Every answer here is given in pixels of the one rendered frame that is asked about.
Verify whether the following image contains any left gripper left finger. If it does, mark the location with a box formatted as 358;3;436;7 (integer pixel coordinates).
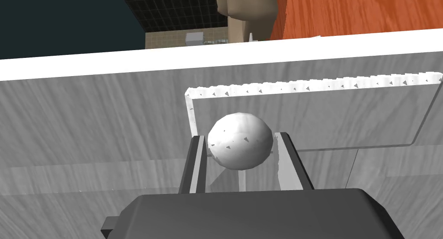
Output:
178;135;208;194

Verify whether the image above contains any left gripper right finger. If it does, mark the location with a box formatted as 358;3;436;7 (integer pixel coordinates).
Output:
273;131;315;191

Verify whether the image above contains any white ball knob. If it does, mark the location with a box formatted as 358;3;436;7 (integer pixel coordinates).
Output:
207;112;274;171

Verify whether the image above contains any beige rounded fixture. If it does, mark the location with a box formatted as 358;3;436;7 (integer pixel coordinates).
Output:
215;0;279;44

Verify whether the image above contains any orange wooden cabinet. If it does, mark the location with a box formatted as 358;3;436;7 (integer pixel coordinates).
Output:
270;0;443;41

